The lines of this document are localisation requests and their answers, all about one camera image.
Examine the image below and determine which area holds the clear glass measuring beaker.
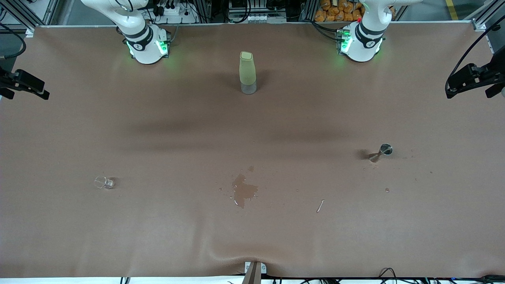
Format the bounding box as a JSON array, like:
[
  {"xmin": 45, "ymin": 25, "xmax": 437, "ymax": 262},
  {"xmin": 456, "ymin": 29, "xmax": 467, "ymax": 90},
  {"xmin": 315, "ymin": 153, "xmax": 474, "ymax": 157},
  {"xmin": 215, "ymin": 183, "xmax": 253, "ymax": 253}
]
[{"xmin": 94, "ymin": 176, "xmax": 115, "ymax": 190}]

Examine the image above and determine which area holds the brown table cover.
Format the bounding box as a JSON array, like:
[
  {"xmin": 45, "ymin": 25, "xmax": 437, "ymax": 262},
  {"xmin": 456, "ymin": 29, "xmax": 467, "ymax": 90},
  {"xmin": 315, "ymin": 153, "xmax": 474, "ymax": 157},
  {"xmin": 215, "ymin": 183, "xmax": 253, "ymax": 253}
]
[{"xmin": 0, "ymin": 23, "xmax": 505, "ymax": 279}]

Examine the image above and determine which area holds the green frosted bottle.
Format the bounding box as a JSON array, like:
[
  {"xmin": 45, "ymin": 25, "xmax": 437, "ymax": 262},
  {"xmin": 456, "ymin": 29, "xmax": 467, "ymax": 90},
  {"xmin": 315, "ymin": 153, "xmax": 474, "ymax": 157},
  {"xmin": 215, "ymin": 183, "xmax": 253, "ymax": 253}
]
[{"xmin": 239, "ymin": 51, "xmax": 257, "ymax": 95}]

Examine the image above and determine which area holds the steel jigger cup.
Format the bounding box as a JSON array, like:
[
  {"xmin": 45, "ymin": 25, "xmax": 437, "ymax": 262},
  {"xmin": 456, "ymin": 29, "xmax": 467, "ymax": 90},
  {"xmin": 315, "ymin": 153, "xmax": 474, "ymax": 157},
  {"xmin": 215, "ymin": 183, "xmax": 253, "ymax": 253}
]
[{"xmin": 369, "ymin": 143, "xmax": 393, "ymax": 163}]

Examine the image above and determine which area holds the orange snack bags pile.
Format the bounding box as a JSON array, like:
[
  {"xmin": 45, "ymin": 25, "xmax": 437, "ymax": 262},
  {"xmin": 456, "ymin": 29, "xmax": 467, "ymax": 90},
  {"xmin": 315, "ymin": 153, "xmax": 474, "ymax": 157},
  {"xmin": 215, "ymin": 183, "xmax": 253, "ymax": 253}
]
[{"xmin": 314, "ymin": 0, "xmax": 365, "ymax": 22}]

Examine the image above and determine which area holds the brown liquid spill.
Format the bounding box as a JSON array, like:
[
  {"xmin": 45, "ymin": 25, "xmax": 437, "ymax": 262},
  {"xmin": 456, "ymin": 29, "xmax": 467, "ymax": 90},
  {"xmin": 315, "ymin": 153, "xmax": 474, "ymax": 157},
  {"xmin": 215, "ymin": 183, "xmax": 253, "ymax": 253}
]
[{"xmin": 232, "ymin": 166, "xmax": 259, "ymax": 209}]

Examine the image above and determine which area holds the brown support bar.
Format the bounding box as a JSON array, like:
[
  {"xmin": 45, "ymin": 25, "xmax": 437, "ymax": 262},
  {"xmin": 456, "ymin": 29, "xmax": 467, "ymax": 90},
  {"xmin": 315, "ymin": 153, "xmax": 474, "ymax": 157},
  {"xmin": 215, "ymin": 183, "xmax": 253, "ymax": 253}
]
[{"xmin": 241, "ymin": 262, "xmax": 262, "ymax": 284}]

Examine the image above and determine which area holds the white power strip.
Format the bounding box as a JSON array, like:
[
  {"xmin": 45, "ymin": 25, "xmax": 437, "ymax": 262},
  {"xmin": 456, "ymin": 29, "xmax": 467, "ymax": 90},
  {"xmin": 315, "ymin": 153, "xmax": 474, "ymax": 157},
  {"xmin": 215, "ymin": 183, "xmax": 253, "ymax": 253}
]
[{"xmin": 152, "ymin": 0, "xmax": 198, "ymax": 24}]

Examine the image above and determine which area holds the metal clamp bracket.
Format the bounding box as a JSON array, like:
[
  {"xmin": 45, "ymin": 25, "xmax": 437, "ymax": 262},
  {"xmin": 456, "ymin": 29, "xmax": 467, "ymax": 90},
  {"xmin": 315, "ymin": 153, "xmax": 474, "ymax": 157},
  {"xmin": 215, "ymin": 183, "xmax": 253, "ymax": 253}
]
[{"xmin": 244, "ymin": 261, "xmax": 267, "ymax": 275}]

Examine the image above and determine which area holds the grey electrical equipment box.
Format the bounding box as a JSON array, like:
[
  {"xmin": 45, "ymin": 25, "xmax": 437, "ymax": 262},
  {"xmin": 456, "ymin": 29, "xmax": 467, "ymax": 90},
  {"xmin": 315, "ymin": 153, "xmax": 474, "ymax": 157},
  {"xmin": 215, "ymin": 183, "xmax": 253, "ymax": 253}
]
[{"xmin": 228, "ymin": 0, "xmax": 288, "ymax": 23}]

